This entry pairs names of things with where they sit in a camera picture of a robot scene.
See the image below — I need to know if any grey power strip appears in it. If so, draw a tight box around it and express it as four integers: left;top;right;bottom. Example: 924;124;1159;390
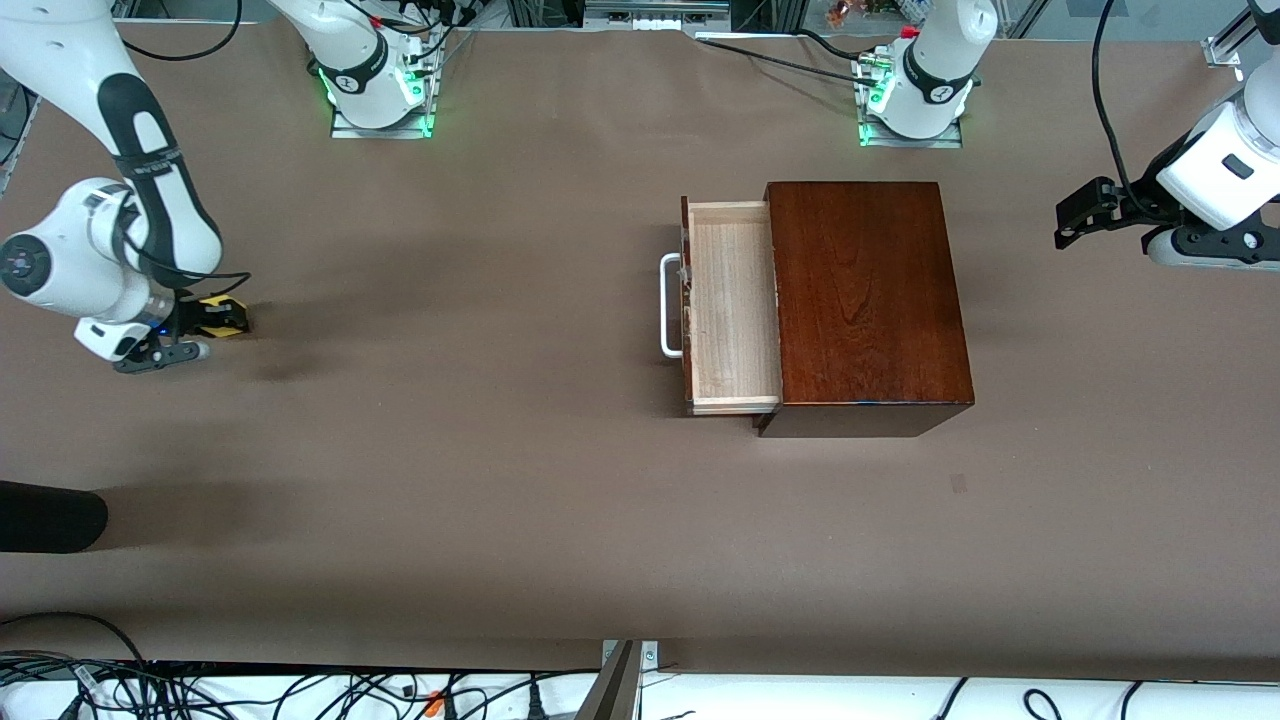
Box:
583;0;733;33

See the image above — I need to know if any aluminium corner bracket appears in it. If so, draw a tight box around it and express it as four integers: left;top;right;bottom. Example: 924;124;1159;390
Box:
601;640;661;674

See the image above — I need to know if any black looped cable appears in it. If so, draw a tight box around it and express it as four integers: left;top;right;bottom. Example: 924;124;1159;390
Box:
0;612;151;667

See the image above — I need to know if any wooden drawer with white handle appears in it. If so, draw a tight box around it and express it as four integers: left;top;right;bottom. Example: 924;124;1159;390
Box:
659;196;785;418

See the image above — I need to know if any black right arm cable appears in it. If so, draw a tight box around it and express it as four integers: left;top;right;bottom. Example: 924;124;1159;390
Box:
118;212;253;293

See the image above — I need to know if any black hanging cable loop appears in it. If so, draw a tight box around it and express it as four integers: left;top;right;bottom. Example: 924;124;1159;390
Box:
113;0;244;63

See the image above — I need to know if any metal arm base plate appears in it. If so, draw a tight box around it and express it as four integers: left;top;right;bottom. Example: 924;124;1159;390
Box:
330;25;435;141
853;52;967;150

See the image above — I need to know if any tangled black cable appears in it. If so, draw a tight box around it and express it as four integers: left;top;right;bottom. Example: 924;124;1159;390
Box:
0;650;241;720
240;667;601;720

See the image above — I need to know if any dark brown wooden cabinet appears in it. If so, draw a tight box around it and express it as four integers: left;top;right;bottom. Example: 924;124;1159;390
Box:
755;181;976;439

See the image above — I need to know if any black padded pole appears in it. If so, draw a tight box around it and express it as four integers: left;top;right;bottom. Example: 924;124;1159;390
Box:
0;480;109;554

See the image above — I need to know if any grey metal beam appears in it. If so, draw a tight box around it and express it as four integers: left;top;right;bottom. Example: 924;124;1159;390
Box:
575;640;643;720

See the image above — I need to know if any white cable shelf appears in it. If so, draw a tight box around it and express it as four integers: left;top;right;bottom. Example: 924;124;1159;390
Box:
0;670;1280;720

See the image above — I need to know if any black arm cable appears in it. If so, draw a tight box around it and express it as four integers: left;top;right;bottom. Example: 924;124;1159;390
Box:
118;212;253;293
1089;0;1161;203

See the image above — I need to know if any aluminium frame post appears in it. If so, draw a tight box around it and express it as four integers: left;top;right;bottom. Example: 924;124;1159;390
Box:
1203;0;1280;69

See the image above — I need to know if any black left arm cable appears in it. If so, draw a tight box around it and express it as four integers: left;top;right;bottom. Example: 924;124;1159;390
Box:
1089;0;1161;203

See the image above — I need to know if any yellow cube block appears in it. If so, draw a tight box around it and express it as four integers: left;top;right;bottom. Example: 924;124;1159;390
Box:
204;292;250;338

